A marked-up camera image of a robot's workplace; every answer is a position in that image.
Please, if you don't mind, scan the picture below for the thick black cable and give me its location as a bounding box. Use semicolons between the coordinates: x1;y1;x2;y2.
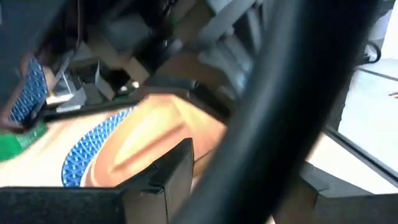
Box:
172;0;382;224

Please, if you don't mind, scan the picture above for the green Cascade detergent tub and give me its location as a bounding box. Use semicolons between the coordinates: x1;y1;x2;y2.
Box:
0;123;48;162

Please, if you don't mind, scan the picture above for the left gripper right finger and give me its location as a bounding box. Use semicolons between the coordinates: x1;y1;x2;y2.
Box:
273;161;398;224

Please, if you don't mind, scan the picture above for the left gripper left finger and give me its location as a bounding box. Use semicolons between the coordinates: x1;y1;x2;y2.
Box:
0;138;196;224

